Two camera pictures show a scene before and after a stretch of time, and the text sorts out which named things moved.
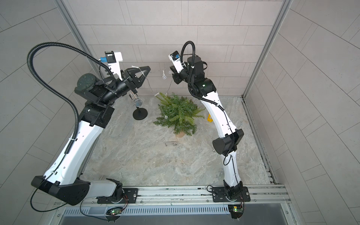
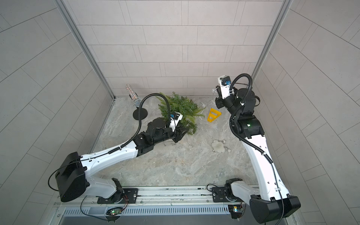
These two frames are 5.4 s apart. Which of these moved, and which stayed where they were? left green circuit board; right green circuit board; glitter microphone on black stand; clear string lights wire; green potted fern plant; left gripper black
Moved: left gripper black; clear string lights wire
Stayed: left green circuit board; green potted fern plant; glitter microphone on black stand; right green circuit board
